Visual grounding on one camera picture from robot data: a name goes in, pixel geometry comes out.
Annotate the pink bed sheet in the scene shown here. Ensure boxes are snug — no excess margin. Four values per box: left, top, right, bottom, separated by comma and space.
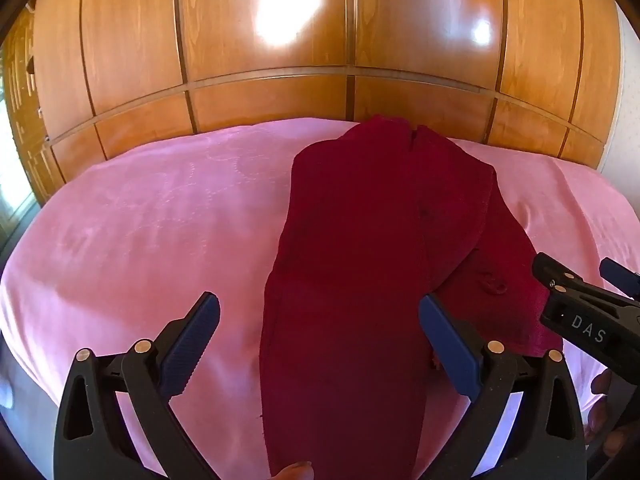
0, 117, 626, 480

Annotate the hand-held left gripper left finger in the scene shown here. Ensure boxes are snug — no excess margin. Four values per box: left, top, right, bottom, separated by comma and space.
52, 291, 221, 480

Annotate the dark red garment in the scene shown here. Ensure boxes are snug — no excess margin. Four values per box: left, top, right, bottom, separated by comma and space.
259, 115, 565, 480

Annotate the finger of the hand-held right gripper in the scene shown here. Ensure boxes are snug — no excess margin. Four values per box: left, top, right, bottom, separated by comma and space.
600, 257, 640, 293
532, 252, 640, 361

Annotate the person's right hand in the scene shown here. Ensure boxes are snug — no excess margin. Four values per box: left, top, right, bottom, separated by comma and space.
590, 368, 633, 459

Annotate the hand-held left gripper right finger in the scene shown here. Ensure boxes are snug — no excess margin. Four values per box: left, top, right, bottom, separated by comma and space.
419, 294, 587, 480

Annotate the wooden wardrobe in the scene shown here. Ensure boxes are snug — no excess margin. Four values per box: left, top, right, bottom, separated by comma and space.
10, 0, 626, 206

